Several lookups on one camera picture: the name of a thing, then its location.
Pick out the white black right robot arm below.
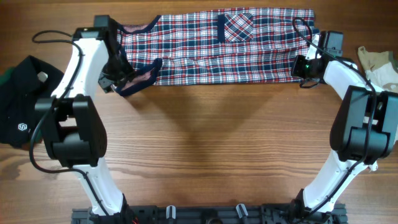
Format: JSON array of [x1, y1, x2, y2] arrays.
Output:
[[289, 55, 397, 222]]

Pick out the black folded polo shirt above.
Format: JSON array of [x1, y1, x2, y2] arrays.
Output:
[[1, 55, 64, 148]]

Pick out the green folded shirt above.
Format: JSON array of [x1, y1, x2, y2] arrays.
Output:
[[0, 67, 43, 144]]

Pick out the beige crumpled garment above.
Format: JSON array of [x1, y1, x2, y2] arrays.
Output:
[[358, 46, 397, 93]]

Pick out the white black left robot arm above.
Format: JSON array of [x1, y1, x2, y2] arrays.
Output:
[[33, 27, 137, 223]]

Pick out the plaid sleeveless shirt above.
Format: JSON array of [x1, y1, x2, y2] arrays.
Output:
[[113, 7, 318, 96]]

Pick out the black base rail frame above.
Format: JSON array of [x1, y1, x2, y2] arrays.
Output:
[[70, 204, 348, 224]]

